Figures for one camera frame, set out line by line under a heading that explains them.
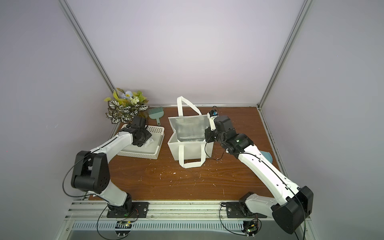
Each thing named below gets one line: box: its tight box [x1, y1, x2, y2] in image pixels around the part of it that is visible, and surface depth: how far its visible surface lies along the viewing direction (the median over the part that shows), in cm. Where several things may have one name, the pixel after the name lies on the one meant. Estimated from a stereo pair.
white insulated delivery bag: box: [167, 96, 214, 169], surface depth 76 cm
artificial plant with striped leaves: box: [104, 88, 149, 124], surface depth 88 cm
